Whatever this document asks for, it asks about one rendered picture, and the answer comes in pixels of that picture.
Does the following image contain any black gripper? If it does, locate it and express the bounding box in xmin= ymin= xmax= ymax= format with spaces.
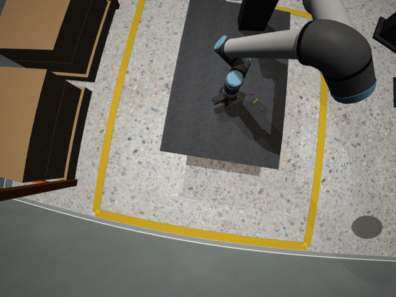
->
xmin=222 ymin=96 xmax=237 ymax=106

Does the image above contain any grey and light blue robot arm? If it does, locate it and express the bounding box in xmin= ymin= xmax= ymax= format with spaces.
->
xmin=212 ymin=0 xmax=377 ymax=105

